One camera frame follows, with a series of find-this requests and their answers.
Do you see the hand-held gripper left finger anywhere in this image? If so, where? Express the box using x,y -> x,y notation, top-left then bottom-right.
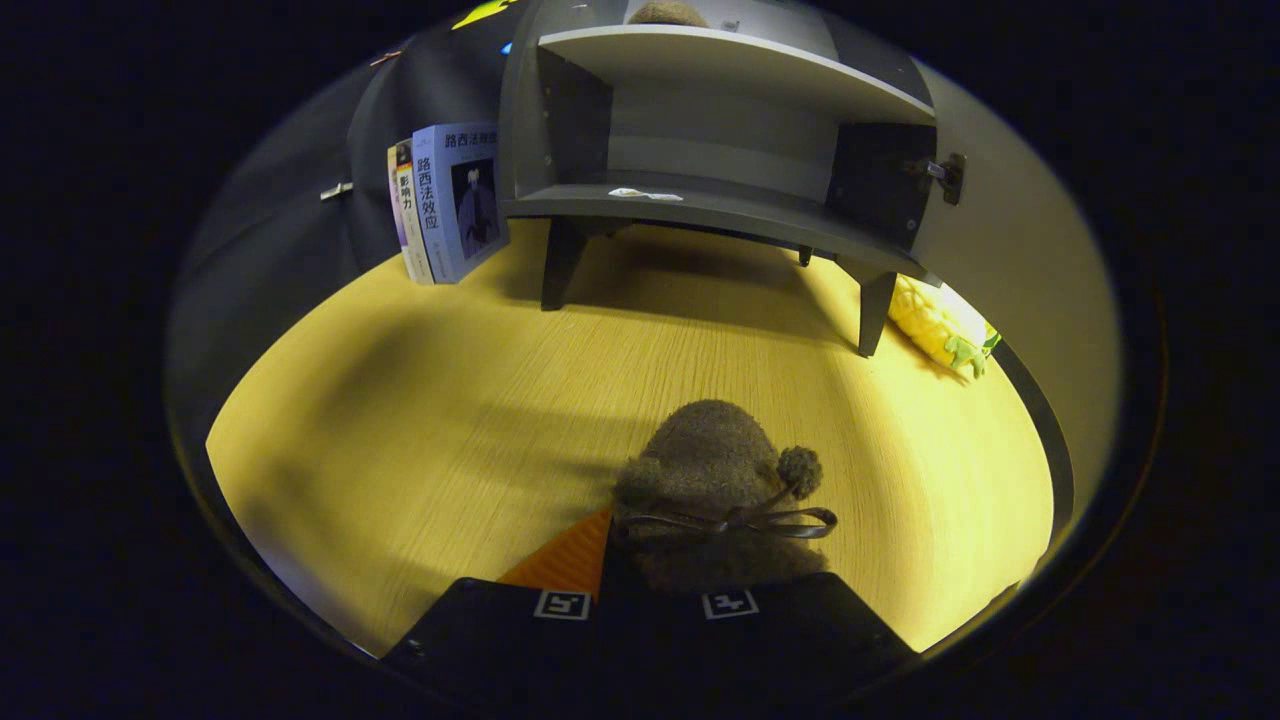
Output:
383,505 -> 626,701

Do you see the brown fuzzy shoe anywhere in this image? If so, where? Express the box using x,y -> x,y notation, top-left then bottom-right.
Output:
612,400 -> 839,591
627,0 -> 711,28

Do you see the black backdrop cloth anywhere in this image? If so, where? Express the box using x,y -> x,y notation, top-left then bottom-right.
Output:
165,0 -> 521,421

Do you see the metal door hinge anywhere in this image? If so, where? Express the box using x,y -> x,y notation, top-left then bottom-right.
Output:
905,152 -> 967,207

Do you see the yellow pineapple plush toy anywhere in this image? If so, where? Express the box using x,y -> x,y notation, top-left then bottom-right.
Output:
888,275 -> 1003,383

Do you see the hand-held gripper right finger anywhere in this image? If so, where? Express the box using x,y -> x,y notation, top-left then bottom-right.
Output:
640,572 -> 916,701

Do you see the yellow spine book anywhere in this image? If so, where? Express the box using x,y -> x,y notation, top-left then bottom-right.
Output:
386,143 -> 413,263

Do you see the grey shoe cabinet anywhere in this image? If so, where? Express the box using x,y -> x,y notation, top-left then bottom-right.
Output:
497,0 -> 941,358

